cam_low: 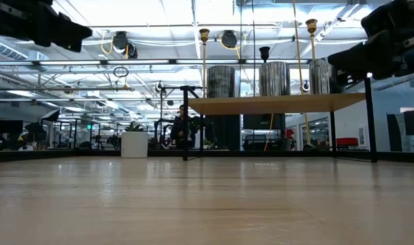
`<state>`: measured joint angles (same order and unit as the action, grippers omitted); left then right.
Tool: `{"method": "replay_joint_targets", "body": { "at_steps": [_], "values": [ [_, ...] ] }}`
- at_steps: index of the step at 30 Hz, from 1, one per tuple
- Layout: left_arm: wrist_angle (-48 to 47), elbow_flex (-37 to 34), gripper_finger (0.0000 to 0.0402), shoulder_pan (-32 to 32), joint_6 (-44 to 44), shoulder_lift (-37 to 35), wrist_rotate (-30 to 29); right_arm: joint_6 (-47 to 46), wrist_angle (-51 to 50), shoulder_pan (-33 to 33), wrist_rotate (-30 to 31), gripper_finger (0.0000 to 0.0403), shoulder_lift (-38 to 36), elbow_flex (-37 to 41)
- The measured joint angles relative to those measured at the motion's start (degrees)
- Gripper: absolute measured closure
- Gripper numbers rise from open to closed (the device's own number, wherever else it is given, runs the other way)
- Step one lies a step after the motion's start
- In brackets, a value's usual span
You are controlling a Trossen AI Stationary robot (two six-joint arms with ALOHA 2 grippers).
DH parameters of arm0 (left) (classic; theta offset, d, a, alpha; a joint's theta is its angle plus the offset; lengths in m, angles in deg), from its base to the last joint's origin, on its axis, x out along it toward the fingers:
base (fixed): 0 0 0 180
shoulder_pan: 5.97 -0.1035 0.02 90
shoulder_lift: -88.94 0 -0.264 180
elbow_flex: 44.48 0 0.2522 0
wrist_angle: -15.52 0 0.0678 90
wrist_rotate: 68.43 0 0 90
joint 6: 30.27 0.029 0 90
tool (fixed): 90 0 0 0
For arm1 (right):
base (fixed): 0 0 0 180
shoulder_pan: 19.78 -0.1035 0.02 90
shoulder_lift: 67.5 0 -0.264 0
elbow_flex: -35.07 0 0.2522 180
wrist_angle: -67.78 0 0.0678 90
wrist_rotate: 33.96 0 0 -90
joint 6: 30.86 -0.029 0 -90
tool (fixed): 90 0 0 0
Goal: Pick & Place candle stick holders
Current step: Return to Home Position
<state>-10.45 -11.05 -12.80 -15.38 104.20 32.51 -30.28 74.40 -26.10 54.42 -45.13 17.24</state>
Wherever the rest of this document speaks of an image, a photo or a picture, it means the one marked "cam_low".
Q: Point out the silver jar candle pale wax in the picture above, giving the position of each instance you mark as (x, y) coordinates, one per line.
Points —
(274, 78)

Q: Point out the wooden shelf black metal frame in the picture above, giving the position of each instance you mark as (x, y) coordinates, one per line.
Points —
(274, 103)

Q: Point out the silver jar candle orange wax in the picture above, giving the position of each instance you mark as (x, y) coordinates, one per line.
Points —
(220, 81)
(319, 76)

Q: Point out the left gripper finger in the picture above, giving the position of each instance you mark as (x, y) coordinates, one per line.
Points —
(67, 34)

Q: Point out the white pot with green plant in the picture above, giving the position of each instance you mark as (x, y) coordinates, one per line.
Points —
(134, 144)

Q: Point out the red bench seat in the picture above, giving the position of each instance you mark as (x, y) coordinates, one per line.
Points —
(346, 141)

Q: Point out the black candlestick holder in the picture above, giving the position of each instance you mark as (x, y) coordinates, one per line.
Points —
(264, 52)

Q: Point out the person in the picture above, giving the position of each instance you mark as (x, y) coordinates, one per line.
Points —
(181, 131)

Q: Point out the black metal table frame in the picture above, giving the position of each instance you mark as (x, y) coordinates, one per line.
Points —
(57, 154)

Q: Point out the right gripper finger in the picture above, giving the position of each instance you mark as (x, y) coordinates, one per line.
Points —
(366, 58)

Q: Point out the gold tall candlestick holder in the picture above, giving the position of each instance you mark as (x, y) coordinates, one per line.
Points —
(204, 34)
(311, 25)

